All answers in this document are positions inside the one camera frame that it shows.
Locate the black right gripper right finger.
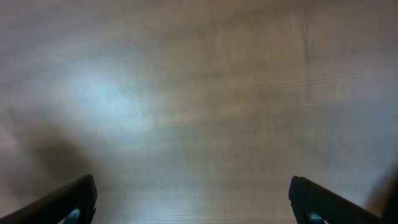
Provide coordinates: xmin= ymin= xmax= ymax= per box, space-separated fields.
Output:
xmin=289 ymin=176 xmax=384 ymax=224

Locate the black garment right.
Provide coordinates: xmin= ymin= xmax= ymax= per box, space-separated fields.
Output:
xmin=367 ymin=167 xmax=397 ymax=224

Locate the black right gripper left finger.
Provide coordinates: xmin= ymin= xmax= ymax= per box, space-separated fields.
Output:
xmin=1 ymin=174 xmax=98 ymax=224

